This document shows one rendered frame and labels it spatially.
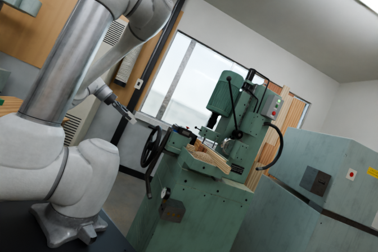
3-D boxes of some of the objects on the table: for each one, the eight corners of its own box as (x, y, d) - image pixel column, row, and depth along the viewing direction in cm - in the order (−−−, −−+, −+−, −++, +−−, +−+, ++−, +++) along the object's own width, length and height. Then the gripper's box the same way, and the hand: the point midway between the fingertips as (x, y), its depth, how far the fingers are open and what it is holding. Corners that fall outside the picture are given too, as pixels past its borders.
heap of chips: (189, 152, 103) (192, 147, 104) (209, 160, 108) (211, 154, 108) (195, 158, 95) (198, 152, 95) (215, 166, 100) (218, 160, 100)
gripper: (110, 92, 92) (140, 120, 98) (114, 91, 115) (138, 114, 122) (99, 102, 91) (130, 130, 97) (106, 99, 114) (130, 122, 121)
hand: (134, 120), depth 109 cm, fingers open, 13 cm apart
